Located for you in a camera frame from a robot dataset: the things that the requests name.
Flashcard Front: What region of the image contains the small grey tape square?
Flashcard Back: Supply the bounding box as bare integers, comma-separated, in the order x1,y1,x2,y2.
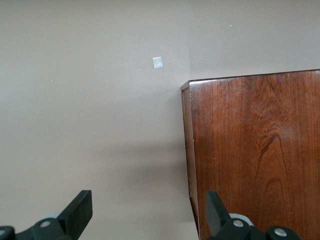
152,56,164,69

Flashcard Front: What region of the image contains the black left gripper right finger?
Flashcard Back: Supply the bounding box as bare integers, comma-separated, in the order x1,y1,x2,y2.
204,190,301,240

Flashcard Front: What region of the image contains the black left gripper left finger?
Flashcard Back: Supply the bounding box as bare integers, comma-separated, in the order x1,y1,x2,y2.
0,189,93,240

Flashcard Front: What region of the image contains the dark brown wooden cabinet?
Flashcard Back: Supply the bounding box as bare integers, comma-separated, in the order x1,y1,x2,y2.
180,69,320,240

